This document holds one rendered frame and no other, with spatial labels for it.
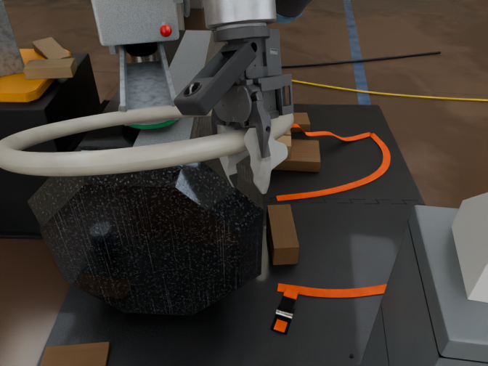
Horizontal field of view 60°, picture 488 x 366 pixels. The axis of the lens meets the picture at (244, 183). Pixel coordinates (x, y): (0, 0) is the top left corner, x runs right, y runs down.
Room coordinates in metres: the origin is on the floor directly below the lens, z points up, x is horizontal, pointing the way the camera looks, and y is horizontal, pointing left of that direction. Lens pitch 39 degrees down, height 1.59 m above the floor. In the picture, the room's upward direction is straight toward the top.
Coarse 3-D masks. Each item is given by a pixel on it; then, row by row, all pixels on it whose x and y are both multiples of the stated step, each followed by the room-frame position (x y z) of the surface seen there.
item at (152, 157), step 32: (32, 128) 0.67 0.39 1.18; (64, 128) 0.71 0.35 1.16; (96, 128) 0.77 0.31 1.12; (288, 128) 0.55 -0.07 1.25; (0, 160) 0.46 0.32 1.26; (32, 160) 0.42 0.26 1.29; (64, 160) 0.41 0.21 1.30; (96, 160) 0.40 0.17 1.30; (128, 160) 0.40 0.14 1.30; (160, 160) 0.41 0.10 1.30; (192, 160) 0.42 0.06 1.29
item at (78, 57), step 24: (48, 96) 1.65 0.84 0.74; (72, 96) 1.82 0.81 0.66; (96, 96) 2.10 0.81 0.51; (0, 120) 1.54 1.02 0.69; (24, 120) 1.54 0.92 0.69; (48, 120) 1.55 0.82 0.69; (48, 144) 1.54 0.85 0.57; (0, 168) 1.55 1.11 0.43; (0, 192) 1.55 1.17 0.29; (24, 192) 1.54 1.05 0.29; (0, 216) 1.55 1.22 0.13; (24, 216) 1.55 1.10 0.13
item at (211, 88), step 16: (224, 48) 0.52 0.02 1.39; (240, 48) 0.50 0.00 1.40; (208, 64) 0.50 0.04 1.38; (224, 64) 0.48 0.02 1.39; (240, 64) 0.49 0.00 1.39; (192, 80) 0.48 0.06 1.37; (208, 80) 0.46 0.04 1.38; (224, 80) 0.46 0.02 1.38; (176, 96) 0.46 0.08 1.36; (192, 96) 0.43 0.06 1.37; (208, 96) 0.44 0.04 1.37; (192, 112) 0.43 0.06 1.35; (208, 112) 0.43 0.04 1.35
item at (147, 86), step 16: (160, 48) 1.16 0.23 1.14; (128, 64) 1.15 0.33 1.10; (144, 64) 1.15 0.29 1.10; (160, 64) 1.15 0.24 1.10; (128, 80) 1.04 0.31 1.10; (144, 80) 1.04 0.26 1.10; (160, 80) 1.04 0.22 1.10; (128, 96) 0.95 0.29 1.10; (144, 96) 0.95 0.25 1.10; (160, 96) 0.95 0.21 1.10
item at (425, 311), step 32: (416, 224) 0.77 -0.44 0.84; (448, 224) 0.76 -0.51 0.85; (416, 256) 0.70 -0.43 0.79; (448, 256) 0.65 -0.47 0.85; (416, 288) 0.64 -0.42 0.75; (448, 288) 0.56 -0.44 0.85; (384, 320) 0.75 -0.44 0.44; (416, 320) 0.58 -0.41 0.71; (448, 320) 0.48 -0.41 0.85; (480, 320) 0.48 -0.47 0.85; (384, 352) 0.67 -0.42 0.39; (416, 352) 0.52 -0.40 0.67; (448, 352) 0.44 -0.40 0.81; (480, 352) 0.43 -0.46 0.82
